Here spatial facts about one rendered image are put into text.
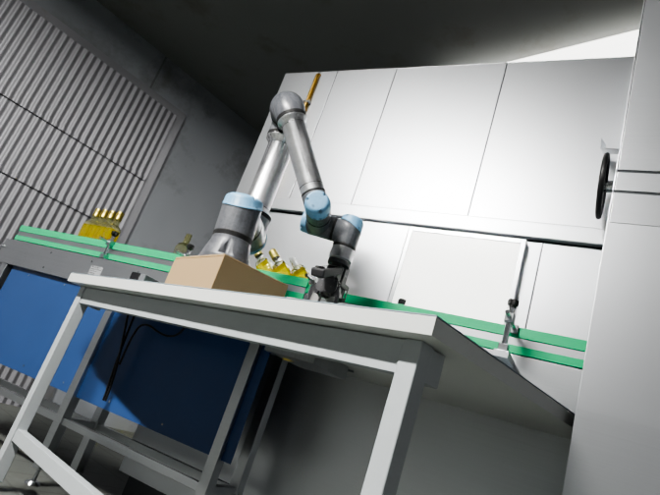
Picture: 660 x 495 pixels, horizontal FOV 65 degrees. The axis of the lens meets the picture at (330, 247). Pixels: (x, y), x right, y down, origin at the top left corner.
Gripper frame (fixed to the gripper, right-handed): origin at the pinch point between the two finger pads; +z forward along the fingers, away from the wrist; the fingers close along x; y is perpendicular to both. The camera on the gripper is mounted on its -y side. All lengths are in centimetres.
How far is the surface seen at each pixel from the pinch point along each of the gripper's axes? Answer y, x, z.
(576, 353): 22, -69, -12
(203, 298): -35.8, 12.0, 8.2
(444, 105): 42, -2, -111
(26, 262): 13, 168, 2
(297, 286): 13.6, 19.3, -12.6
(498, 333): 22, -48, -13
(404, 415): -49, -49, 22
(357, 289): 38.9, 9.6, -22.9
